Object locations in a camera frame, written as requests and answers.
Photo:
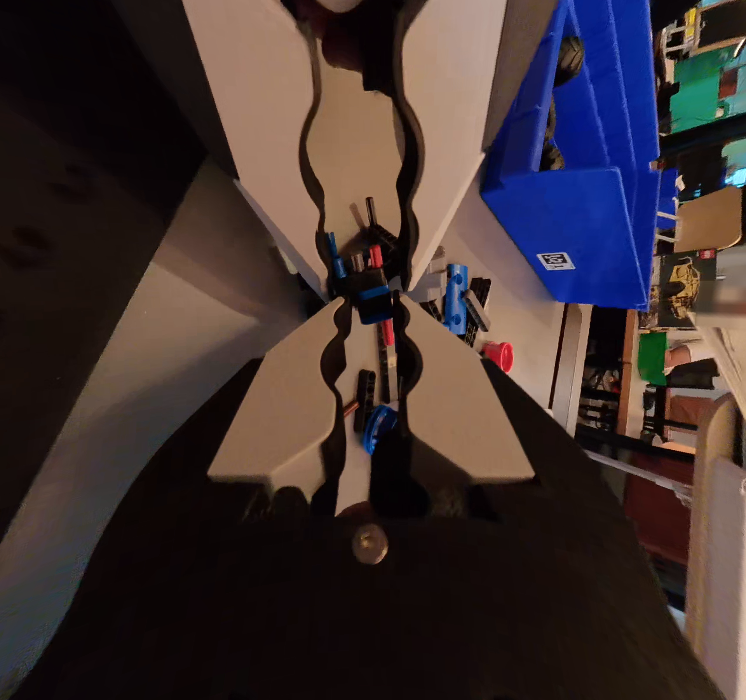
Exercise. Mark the red toy wheel hub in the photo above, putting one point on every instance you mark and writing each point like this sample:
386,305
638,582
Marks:
500,356

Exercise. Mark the blue curved toy panel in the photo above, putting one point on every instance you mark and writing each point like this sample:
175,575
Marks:
454,297

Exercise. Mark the toy brick motor assembly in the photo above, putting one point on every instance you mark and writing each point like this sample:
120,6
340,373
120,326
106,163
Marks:
370,297

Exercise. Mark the grey desk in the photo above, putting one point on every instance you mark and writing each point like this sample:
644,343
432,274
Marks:
175,332

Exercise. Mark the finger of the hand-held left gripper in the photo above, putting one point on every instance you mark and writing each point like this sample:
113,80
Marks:
454,99
245,70

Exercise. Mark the black L-shaped toy beam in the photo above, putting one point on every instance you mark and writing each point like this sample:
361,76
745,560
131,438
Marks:
431,306

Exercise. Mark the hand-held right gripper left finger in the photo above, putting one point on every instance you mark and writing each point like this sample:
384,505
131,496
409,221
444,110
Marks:
268,420

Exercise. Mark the small blue storage bin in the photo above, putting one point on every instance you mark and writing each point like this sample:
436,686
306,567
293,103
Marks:
667,193

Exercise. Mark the dark grey toy beam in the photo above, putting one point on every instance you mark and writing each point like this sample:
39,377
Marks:
477,309

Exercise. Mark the person's left hand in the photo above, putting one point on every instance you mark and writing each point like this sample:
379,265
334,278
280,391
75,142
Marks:
344,47

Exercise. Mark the short black holed toy beam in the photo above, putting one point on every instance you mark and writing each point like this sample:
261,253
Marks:
364,397

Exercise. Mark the tan wooden board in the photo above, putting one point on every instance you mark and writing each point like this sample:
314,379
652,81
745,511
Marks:
711,219

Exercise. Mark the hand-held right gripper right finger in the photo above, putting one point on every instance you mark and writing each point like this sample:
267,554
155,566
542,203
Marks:
466,420

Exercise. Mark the blue toy wheel hub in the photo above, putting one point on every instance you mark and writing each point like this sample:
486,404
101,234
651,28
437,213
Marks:
382,423

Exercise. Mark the black dimpled mat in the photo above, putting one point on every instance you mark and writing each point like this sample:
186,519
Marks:
58,216

